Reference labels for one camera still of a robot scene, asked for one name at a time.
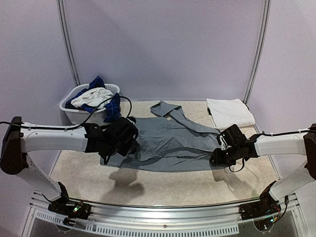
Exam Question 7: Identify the white and green raglan shirt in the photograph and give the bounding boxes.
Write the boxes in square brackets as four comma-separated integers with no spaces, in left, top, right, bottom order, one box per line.
[206,98,255,130]

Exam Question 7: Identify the grey garment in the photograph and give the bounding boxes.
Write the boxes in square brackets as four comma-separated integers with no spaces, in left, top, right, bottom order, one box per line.
[100,101,220,172]

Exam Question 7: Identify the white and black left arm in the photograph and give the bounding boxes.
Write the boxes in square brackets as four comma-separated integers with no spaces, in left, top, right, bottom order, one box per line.
[0,117,138,214]

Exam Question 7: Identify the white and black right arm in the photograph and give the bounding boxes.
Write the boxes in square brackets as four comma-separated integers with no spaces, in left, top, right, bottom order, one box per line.
[209,124,316,215]

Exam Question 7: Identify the white plastic laundry basket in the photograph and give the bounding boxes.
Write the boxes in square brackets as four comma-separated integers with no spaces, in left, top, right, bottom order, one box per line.
[59,83,121,125]

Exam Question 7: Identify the blue plaid garment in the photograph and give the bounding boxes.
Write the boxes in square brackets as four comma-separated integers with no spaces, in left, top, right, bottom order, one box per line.
[60,76,120,124]

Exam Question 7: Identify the white garment in basket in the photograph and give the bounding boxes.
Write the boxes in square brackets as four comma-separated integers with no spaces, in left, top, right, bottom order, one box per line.
[70,87,114,109]

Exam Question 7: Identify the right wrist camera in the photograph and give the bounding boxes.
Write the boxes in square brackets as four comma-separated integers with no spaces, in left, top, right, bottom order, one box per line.
[217,124,247,150]

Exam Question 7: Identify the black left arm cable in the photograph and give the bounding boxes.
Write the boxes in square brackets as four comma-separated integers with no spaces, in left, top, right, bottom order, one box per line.
[0,96,133,165]

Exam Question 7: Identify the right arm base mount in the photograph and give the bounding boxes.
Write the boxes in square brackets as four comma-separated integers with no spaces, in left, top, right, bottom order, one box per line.
[238,198,283,232]

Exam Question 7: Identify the aluminium front rail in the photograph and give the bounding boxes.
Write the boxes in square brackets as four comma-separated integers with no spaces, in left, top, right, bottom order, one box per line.
[22,192,309,237]

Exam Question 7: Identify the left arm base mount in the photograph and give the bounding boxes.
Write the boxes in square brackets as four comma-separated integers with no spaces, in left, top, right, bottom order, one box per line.
[48,197,92,227]

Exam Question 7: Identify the left aluminium corner post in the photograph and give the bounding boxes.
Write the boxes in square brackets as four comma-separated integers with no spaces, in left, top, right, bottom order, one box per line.
[56,0,80,86]

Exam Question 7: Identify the aluminium corner post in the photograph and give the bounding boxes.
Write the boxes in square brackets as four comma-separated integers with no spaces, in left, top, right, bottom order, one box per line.
[56,0,80,86]
[241,0,272,106]

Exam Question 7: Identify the right aluminium corner post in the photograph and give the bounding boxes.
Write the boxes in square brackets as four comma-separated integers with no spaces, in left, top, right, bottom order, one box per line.
[241,0,272,106]

